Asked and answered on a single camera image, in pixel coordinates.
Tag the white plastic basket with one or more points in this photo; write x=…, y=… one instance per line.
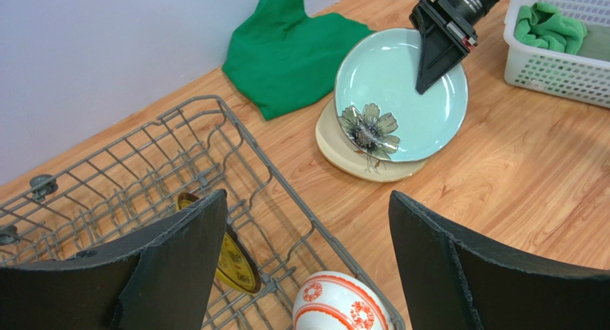
x=563, y=75

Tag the green cloth on table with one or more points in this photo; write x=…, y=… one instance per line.
x=283, y=60

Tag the bright green towel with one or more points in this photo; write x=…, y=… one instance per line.
x=543, y=26

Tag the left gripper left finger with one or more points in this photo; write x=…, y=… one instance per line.
x=158, y=277

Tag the white orange patterned bowl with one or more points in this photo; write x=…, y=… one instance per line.
x=332, y=300

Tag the light blue flower plate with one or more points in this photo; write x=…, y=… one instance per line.
x=379, y=108

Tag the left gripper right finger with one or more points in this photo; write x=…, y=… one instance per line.
x=456, y=278

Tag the olive green cloth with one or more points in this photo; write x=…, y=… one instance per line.
x=596, y=43

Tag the grey wire dish rack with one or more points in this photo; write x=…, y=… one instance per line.
x=162, y=168

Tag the yellow patterned small plate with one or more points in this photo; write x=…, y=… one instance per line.
x=236, y=268

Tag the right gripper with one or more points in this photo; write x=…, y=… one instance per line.
x=447, y=34

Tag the cream bird plate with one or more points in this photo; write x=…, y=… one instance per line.
x=339, y=151

